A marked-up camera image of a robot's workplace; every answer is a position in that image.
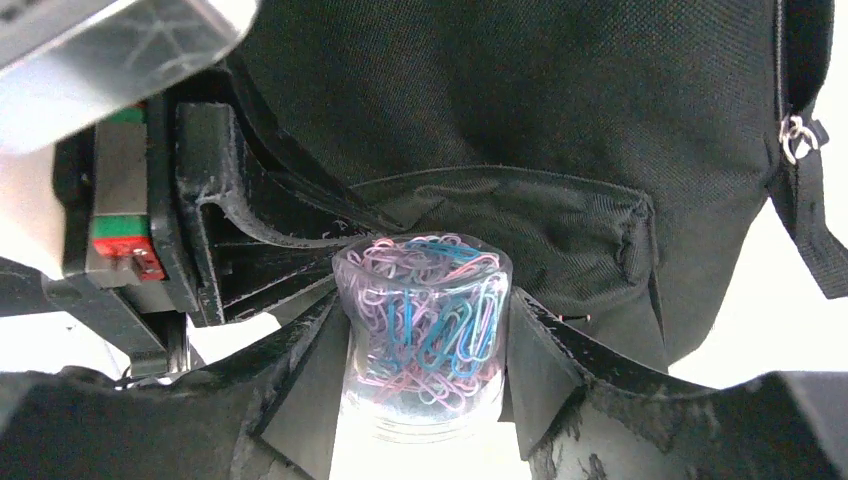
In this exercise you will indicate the clear box of clips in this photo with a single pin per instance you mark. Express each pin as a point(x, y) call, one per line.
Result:
point(427, 314)

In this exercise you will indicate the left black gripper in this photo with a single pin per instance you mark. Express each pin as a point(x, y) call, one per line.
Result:
point(230, 159)

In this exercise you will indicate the black student backpack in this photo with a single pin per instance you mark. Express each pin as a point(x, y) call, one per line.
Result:
point(618, 151)

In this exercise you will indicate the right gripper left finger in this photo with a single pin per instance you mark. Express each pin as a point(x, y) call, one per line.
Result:
point(268, 411)

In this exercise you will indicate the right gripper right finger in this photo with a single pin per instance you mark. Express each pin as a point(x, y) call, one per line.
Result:
point(583, 411)

